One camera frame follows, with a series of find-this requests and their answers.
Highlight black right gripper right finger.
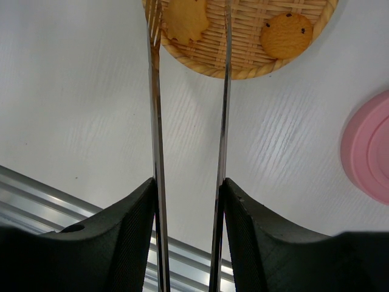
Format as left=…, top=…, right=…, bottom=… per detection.
left=223, top=179, right=388, bottom=291

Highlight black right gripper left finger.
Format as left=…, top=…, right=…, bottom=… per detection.
left=1, top=178, right=156, bottom=291

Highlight steel serving tongs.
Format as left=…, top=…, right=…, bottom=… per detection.
left=144, top=1, right=232, bottom=291

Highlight pink round lid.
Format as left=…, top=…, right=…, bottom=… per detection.
left=340, top=91, right=388, bottom=204

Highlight round woven bamboo basket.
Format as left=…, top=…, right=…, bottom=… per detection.
left=161, top=1, right=338, bottom=80

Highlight round chocolate chip cookie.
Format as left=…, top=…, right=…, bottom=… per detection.
left=260, top=13, right=313, bottom=60

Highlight leaf-shaped orange cookie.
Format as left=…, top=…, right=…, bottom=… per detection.
left=164, top=0, right=209, bottom=45

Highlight aluminium mounting rail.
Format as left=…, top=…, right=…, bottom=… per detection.
left=0, top=165, right=233, bottom=292

